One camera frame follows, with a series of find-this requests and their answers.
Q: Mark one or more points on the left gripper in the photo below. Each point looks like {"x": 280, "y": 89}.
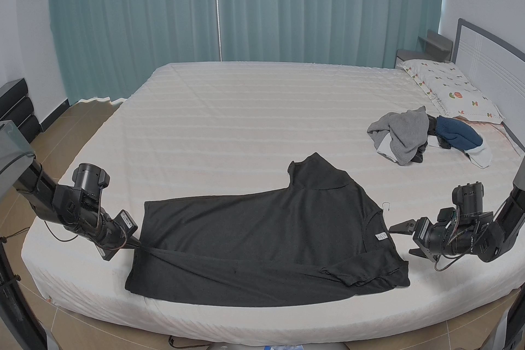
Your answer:
{"x": 113, "y": 237}

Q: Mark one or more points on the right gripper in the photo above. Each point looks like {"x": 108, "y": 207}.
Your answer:
{"x": 437, "y": 239}

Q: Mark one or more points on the black T-shirt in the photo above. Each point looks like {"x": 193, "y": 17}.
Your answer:
{"x": 254, "y": 241}

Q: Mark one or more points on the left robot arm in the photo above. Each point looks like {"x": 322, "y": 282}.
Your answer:
{"x": 45, "y": 196}

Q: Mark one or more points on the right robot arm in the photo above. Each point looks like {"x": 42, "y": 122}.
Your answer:
{"x": 500, "y": 233}

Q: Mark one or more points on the pile of clothes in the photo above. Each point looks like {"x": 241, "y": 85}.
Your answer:
{"x": 406, "y": 131}

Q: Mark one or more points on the bed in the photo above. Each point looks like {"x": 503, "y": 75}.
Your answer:
{"x": 246, "y": 106}

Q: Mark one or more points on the white printed pillow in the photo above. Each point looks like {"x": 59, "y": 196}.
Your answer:
{"x": 451, "y": 88}

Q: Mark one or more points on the black chest of drawers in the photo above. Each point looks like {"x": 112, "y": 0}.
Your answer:
{"x": 16, "y": 110}

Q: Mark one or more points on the grey bedside table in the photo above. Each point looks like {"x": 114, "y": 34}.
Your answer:
{"x": 434, "y": 43}

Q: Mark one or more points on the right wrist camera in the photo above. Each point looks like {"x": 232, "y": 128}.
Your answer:
{"x": 446, "y": 217}

